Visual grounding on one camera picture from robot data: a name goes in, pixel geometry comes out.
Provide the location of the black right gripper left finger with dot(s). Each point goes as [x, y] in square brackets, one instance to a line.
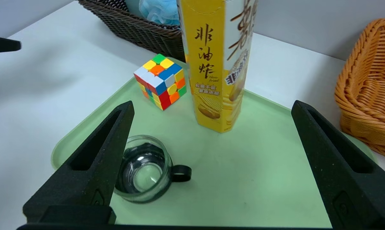
[83, 185]

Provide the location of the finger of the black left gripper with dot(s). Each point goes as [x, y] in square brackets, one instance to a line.
[2, 44]

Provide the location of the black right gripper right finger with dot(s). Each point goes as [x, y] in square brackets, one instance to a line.
[349, 191]

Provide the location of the blue-grey plastic cup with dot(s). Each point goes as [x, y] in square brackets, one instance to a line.
[132, 4]

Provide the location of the light blue bath pouf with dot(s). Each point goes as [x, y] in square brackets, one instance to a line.
[160, 11]

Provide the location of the tall yellow snack box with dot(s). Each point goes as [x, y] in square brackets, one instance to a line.
[211, 64]

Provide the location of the orange wicker basket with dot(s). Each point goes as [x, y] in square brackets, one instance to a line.
[368, 105]

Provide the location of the dark brown wicker basket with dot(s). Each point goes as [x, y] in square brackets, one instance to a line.
[141, 32]

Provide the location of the light green plastic tray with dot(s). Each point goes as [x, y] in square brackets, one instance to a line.
[243, 175]

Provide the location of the multicoloured puzzle cube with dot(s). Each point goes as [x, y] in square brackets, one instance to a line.
[162, 81]

